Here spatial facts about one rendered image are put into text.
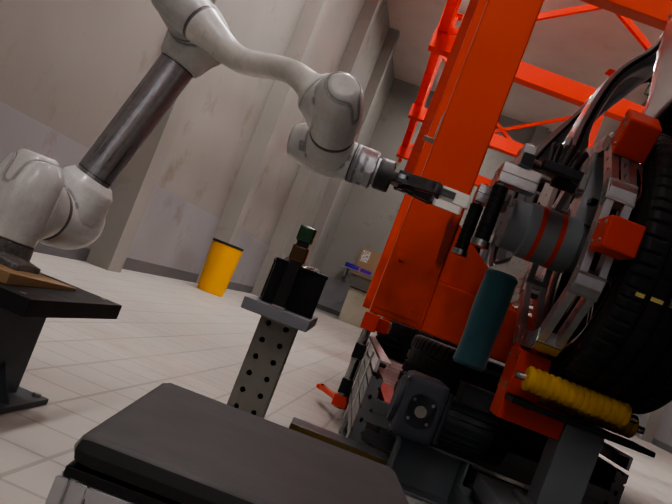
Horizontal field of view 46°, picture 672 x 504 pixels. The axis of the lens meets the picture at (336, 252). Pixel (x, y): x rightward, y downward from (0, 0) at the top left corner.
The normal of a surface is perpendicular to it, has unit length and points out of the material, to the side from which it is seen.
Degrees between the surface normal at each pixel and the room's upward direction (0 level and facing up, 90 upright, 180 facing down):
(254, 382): 90
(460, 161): 90
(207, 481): 22
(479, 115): 90
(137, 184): 90
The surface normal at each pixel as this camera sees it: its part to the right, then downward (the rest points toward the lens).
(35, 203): 0.67, 0.15
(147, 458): 0.34, -0.88
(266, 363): -0.02, -0.06
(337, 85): 0.26, -0.36
